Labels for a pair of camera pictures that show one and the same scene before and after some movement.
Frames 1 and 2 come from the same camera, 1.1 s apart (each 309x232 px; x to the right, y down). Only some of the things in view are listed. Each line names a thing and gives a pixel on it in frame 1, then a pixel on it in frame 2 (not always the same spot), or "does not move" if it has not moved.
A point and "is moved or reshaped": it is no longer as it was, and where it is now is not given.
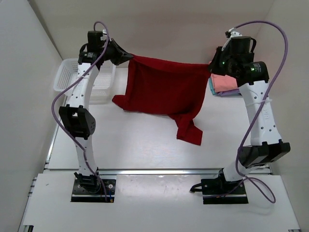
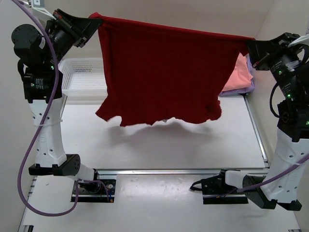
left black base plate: [106, 193] does not move
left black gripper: [121, 55] to [83, 25]
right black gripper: [214, 68] to [262, 53]
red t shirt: [167, 88] is moved or reshaped
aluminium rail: [77, 170] does not move
